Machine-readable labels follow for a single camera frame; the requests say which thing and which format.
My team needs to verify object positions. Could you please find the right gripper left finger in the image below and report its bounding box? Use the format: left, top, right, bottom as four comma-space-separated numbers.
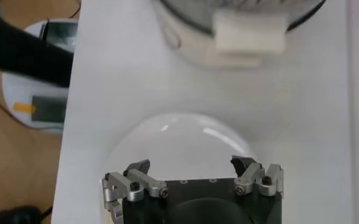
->
102, 159, 169, 224

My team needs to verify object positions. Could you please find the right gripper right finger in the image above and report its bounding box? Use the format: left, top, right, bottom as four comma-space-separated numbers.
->
230, 155, 284, 198

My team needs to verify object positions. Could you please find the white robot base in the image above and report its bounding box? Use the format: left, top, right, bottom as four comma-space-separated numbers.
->
1, 18, 79, 135

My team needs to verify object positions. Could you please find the white round plate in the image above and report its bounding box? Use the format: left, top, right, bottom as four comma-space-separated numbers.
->
101, 113, 258, 224

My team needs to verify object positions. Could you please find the black floor plug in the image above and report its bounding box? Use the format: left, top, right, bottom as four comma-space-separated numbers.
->
0, 205, 54, 224

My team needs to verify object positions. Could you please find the cream electric cooker base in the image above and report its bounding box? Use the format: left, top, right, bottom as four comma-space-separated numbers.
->
153, 0, 328, 69

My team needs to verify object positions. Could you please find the black robot torso column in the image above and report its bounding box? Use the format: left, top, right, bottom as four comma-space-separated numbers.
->
0, 0, 75, 89

